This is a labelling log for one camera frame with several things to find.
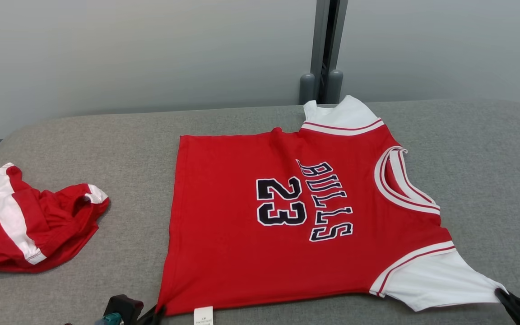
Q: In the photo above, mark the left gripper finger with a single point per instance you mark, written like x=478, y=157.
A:
x=160, y=315
x=148, y=317

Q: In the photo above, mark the red Bulls 23 jersey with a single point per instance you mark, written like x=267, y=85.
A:
x=233, y=253

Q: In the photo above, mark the red shorts white stripe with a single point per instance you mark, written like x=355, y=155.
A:
x=57, y=216

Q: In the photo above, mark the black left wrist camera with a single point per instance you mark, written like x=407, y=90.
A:
x=124, y=309

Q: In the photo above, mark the grey partition post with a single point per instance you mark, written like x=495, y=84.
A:
x=318, y=45

